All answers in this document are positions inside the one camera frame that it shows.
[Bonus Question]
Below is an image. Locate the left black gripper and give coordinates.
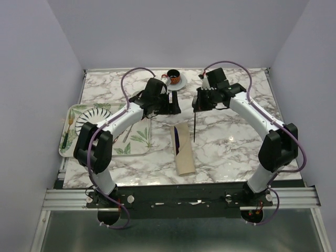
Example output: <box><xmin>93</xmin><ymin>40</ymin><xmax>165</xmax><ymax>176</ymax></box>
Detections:
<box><xmin>153</xmin><ymin>91</ymin><xmax>181</xmax><ymax>115</ymax></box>

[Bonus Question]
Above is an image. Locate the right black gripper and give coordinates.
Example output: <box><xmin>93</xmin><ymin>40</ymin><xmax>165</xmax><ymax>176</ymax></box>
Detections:
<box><xmin>194</xmin><ymin>86</ymin><xmax>218</xmax><ymax>112</ymax></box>

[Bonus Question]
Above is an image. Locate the silver fork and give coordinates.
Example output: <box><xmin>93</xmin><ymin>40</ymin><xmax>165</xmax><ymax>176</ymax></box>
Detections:
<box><xmin>193</xmin><ymin>112</ymin><xmax>196</xmax><ymax>143</ymax></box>

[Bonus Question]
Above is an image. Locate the purple knife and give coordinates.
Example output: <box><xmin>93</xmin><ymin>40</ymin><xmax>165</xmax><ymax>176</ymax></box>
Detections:
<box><xmin>174</xmin><ymin>127</ymin><xmax>180</xmax><ymax>155</ymax></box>

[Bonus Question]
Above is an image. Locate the beige cloth napkin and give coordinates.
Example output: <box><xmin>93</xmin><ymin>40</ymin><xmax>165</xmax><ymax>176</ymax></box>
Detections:
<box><xmin>170</xmin><ymin>122</ymin><xmax>196</xmax><ymax>176</ymax></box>

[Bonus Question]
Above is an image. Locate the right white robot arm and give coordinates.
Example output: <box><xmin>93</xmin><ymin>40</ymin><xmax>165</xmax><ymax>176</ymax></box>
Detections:
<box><xmin>192</xmin><ymin>68</ymin><xmax>298</xmax><ymax>206</ymax></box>

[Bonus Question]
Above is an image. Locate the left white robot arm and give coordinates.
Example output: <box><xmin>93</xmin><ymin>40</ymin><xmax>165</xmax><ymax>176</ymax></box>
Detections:
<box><xmin>73</xmin><ymin>78</ymin><xmax>181</xmax><ymax>207</ymax></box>

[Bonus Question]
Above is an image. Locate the white saucer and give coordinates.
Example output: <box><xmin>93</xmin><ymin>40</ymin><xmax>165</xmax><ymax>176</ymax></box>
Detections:
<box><xmin>165</xmin><ymin>73</ymin><xmax>187</xmax><ymax>91</ymax></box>

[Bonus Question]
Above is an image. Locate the brown coffee cup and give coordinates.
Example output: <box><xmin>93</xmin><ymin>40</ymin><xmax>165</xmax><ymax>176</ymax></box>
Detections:
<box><xmin>161</xmin><ymin>69</ymin><xmax>181</xmax><ymax>85</ymax></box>

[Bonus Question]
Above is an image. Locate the grey and cream mug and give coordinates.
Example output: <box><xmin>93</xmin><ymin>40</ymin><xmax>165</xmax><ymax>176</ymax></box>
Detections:
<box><xmin>132</xmin><ymin>90</ymin><xmax>143</xmax><ymax>97</ymax></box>

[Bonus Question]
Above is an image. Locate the white tray with leaf print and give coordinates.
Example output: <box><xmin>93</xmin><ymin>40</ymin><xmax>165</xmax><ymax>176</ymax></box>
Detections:
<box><xmin>59</xmin><ymin>103</ymin><xmax>152</xmax><ymax>158</ymax></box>

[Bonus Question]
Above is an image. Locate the silver spoon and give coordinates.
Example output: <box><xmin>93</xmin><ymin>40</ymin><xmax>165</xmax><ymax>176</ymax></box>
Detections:
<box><xmin>122</xmin><ymin>126</ymin><xmax>133</xmax><ymax>143</ymax></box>

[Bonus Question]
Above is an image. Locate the white plate with blue stripes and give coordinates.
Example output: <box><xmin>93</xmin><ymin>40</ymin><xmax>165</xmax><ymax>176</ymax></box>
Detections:
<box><xmin>75</xmin><ymin>107</ymin><xmax>112</xmax><ymax>136</ymax></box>

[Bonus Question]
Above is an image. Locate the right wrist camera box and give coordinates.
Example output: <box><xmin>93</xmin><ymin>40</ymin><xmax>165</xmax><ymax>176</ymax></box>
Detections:
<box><xmin>201</xmin><ymin>73</ymin><xmax>211</xmax><ymax>90</ymax></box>

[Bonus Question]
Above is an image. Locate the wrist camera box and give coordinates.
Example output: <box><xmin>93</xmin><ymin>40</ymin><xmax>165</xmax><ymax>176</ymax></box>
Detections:
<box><xmin>161</xmin><ymin>77</ymin><xmax>171</xmax><ymax>94</ymax></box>
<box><xmin>201</xmin><ymin>73</ymin><xmax>211</xmax><ymax>90</ymax></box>

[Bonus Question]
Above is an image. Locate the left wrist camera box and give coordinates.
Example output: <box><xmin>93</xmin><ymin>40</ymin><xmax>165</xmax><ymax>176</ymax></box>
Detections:
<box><xmin>161</xmin><ymin>77</ymin><xmax>171</xmax><ymax>94</ymax></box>

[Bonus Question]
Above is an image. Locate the gold fork with green handle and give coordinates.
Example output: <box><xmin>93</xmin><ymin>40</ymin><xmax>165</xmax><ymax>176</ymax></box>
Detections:
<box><xmin>61</xmin><ymin>112</ymin><xmax>74</xmax><ymax>149</ymax></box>

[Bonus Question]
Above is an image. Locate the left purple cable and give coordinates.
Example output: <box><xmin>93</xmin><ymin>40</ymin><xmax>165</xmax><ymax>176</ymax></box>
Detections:
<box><xmin>88</xmin><ymin>67</ymin><xmax>158</xmax><ymax>230</ymax></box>

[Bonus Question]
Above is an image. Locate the aluminium frame rail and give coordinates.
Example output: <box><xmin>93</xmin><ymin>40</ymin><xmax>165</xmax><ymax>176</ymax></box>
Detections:
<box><xmin>42</xmin><ymin>187</ymin><xmax>321</xmax><ymax>211</ymax></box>

